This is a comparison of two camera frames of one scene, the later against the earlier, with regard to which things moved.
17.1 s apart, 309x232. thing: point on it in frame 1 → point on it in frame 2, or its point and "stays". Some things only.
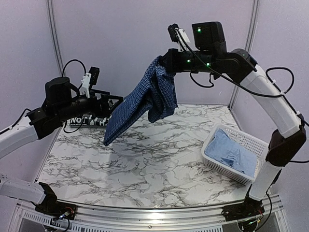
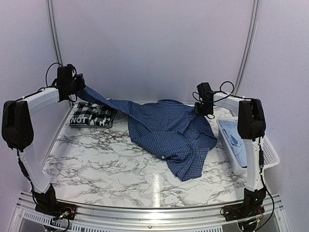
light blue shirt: [227, 150] → [230, 128]
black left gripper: [105, 95] → [80, 84]
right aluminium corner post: [248, 47] stays
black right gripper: [174, 66] → [197, 112]
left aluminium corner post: [53, 21] stays
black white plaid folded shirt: [89, 120] stays
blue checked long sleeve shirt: [158, 97] → [176, 136]
